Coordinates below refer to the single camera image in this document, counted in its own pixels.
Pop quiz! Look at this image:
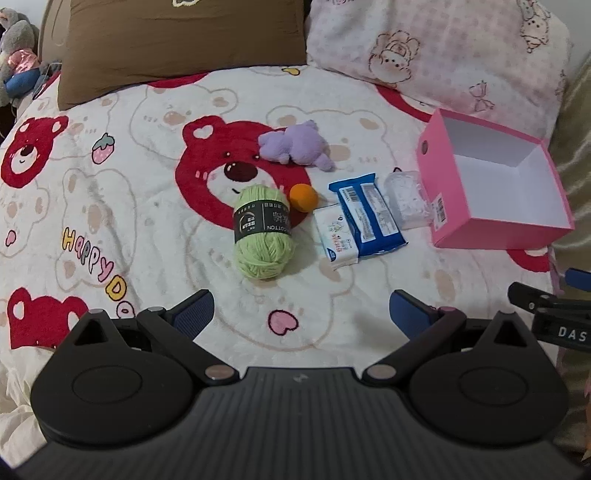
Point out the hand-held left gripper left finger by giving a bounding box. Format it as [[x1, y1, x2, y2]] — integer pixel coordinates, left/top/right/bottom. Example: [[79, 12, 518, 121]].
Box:
[[60, 290, 238, 387]]

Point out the purple plush toy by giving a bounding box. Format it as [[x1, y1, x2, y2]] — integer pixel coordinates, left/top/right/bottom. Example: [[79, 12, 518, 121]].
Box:
[[257, 120, 336, 173]]

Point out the blue wipes packet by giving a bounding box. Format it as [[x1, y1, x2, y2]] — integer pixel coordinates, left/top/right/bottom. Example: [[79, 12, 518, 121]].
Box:
[[329, 173, 407, 258]]

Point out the cream satin cloth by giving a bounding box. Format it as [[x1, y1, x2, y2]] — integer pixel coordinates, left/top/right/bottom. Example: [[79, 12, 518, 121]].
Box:
[[549, 60, 591, 287]]

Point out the grey plush toy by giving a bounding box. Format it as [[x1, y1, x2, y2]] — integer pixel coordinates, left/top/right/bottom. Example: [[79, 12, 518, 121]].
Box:
[[0, 9, 42, 109]]

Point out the beige fleece cloth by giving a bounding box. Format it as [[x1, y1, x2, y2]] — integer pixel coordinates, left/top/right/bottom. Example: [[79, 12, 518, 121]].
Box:
[[0, 355, 44, 446]]

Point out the white tissue pack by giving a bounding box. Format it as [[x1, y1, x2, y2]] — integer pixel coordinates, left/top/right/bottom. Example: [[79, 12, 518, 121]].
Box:
[[314, 206, 360, 266]]

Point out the pink cardboard box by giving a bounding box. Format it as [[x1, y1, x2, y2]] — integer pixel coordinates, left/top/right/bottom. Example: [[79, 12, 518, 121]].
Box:
[[416, 109, 575, 250]]

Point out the orange ball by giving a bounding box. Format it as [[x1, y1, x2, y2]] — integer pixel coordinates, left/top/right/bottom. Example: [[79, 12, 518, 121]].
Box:
[[289, 183, 319, 213]]

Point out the green yarn ball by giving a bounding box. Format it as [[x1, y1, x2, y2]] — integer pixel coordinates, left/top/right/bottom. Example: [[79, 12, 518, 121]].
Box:
[[232, 184, 296, 281]]

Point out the bear printed blanket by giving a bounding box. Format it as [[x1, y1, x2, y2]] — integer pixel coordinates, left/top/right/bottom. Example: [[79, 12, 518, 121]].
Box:
[[0, 65, 573, 416]]

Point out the clear plastic bag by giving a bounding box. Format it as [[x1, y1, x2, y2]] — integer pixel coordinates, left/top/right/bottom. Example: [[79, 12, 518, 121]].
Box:
[[383, 170, 437, 230]]

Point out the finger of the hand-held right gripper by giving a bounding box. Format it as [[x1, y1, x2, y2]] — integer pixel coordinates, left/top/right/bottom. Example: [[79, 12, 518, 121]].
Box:
[[564, 268, 591, 292], [507, 281, 561, 315]]

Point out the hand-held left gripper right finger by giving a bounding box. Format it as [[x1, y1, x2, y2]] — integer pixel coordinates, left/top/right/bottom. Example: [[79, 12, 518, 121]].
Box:
[[362, 290, 539, 387]]

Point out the brown pillow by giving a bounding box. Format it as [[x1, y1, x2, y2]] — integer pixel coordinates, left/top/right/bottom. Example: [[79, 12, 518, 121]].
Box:
[[39, 0, 309, 112]]

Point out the pink printed pillow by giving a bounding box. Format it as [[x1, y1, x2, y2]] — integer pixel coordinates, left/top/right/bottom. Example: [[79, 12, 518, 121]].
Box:
[[305, 0, 571, 139]]

